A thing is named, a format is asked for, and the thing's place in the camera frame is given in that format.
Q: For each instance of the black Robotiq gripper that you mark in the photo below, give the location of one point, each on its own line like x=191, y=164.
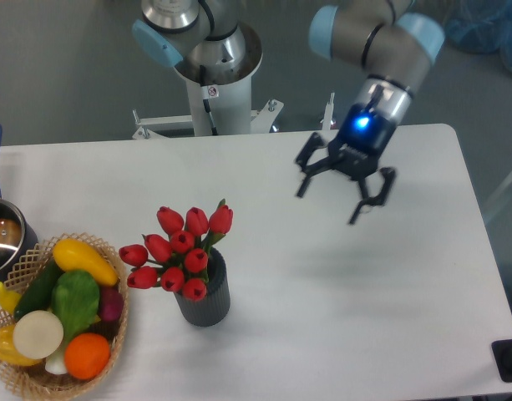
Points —
x=355, y=151

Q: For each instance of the red tulip bouquet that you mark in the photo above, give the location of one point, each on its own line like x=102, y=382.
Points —
x=179, y=260

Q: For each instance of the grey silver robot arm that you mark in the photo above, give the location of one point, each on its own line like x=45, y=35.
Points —
x=393, y=46

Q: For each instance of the dark grey ribbed vase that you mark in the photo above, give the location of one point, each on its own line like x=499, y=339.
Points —
x=215, y=305

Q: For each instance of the blue plastic bag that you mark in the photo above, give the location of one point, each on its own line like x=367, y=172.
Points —
x=481, y=27

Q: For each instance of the black device at table edge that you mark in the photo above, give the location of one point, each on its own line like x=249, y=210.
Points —
x=502, y=350

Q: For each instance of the purple red onion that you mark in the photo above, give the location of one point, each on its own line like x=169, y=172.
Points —
x=111, y=304

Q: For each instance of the yellow squash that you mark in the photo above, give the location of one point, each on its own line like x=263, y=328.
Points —
x=72, y=255

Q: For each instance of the green lettuce leaf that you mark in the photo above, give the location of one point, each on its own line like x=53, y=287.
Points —
x=75, y=302

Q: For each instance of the orange fruit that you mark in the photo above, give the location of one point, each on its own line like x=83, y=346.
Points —
x=87, y=355

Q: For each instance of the dark green cucumber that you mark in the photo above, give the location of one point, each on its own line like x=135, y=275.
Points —
x=38, y=295

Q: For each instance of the white round radish slice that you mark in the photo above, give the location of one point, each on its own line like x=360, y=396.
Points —
x=38, y=334

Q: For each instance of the woven wicker basket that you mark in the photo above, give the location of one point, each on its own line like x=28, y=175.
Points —
x=34, y=383

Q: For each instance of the yellow bell pepper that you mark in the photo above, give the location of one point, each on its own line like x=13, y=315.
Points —
x=8, y=352

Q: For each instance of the white metal base frame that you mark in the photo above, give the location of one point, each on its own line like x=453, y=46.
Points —
x=212, y=116

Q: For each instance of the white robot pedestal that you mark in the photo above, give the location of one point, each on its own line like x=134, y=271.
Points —
x=218, y=80

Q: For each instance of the blue handled saucepan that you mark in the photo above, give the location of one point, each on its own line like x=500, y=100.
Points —
x=16, y=235

